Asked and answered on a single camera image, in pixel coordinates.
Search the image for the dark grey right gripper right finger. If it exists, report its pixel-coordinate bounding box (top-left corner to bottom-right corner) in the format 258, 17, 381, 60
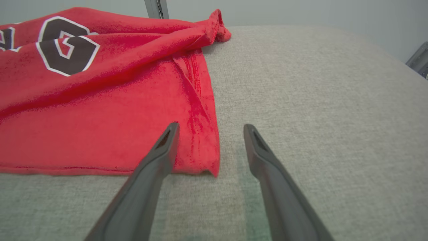
243, 124, 335, 241

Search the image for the red jersey with white stripes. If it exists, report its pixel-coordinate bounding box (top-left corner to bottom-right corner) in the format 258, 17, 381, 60
0, 7, 232, 178

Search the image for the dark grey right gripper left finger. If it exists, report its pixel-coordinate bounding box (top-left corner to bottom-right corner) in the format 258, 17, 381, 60
84, 122, 180, 241

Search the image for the grey partition post with feet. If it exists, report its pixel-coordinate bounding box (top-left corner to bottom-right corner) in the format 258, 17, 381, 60
144, 0, 169, 19

